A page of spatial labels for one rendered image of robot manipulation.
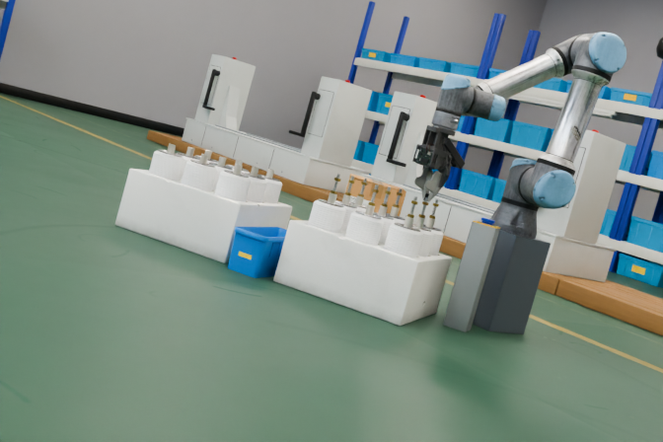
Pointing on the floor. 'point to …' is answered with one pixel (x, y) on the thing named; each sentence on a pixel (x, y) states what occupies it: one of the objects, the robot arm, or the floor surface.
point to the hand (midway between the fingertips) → (428, 196)
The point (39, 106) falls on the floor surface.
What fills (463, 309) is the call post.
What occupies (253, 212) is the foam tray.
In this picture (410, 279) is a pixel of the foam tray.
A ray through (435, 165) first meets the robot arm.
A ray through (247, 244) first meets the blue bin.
